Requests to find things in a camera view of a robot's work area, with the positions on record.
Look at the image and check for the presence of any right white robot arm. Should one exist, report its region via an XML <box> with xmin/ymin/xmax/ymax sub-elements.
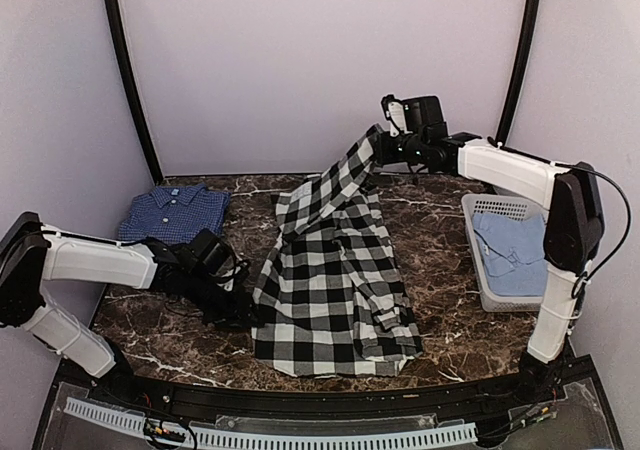
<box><xmin>375</xmin><ymin>132</ymin><xmax>605</xmax><ymax>404</ymax></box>

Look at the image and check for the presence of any folded blue checked shirt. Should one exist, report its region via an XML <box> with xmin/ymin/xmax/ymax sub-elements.
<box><xmin>118</xmin><ymin>183</ymin><xmax>231</xmax><ymax>244</ymax></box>

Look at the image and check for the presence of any white plastic laundry basket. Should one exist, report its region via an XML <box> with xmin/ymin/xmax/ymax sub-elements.
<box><xmin>461</xmin><ymin>194</ymin><xmax>547</xmax><ymax>312</ymax></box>

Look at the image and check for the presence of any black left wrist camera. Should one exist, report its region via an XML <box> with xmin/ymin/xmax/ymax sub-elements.
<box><xmin>176</xmin><ymin>229</ymin><xmax>237</xmax><ymax>277</ymax></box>

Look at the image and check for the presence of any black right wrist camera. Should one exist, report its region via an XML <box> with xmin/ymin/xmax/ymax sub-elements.
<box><xmin>381</xmin><ymin>94</ymin><xmax>448</xmax><ymax>143</ymax></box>

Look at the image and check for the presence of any black corner post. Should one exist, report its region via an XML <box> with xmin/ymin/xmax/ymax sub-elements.
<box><xmin>103</xmin><ymin>0</ymin><xmax>164</xmax><ymax>183</ymax></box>
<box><xmin>495</xmin><ymin>0</ymin><xmax>540</xmax><ymax>144</ymax></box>

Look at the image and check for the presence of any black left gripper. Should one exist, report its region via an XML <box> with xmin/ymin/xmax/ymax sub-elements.
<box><xmin>183</xmin><ymin>269</ymin><xmax>265</xmax><ymax>332</ymax></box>

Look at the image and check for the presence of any black white plaid shirt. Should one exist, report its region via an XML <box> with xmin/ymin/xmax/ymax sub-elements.
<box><xmin>252</xmin><ymin>125</ymin><xmax>423</xmax><ymax>378</ymax></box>

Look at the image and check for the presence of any light blue shirt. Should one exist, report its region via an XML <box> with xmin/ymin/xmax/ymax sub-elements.
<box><xmin>472</xmin><ymin>213</ymin><xmax>547</xmax><ymax>297</ymax></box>

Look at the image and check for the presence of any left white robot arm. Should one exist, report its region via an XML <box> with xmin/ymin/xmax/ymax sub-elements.
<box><xmin>1</xmin><ymin>212</ymin><xmax>258</xmax><ymax>406</ymax></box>

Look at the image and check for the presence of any white slotted cable duct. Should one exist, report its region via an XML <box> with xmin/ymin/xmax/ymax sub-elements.
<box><xmin>64</xmin><ymin>397</ymin><xmax>478</xmax><ymax>450</ymax></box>

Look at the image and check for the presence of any black left corner post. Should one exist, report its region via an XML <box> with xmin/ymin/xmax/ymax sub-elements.
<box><xmin>103</xmin><ymin>0</ymin><xmax>164</xmax><ymax>183</ymax></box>

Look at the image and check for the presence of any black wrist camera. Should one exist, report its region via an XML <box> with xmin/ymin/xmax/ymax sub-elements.
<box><xmin>381</xmin><ymin>94</ymin><xmax>448</xmax><ymax>143</ymax></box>
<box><xmin>176</xmin><ymin>229</ymin><xmax>237</xmax><ymax>277</ymax></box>

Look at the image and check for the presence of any black right corner post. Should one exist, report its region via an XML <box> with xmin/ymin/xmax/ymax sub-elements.
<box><xmin>495</xmin><ymin>0</ymin><xmax>540</xmax><ymax>144</ymax></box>

